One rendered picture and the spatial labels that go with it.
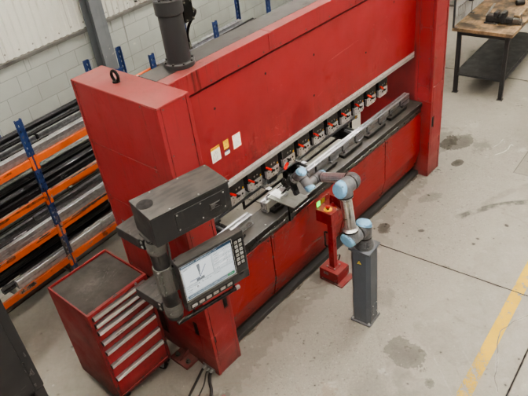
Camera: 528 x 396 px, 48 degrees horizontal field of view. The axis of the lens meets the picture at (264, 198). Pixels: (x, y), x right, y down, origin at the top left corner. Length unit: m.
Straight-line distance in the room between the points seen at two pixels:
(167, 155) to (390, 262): 2.74
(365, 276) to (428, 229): 1.50
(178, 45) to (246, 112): 0.76
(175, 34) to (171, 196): 1.04
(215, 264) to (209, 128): 0.99
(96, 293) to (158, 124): 1.40
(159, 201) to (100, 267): 1.36
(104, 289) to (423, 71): 3.69
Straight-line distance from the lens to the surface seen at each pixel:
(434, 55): 6.02
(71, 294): 4.32
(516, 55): 8.97
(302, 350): 4.85
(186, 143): 3.55
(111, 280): 4.30
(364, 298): 4.78
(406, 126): 6.11
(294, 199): 4.65
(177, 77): 3.68
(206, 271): 3.42
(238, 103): 4.11
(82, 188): 5.92
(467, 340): 4.97
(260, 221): 4.67
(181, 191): 3.22
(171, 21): 3.69
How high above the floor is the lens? 3.70
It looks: 35 degrees down
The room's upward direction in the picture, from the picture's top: 8 degrees counter-clockwise
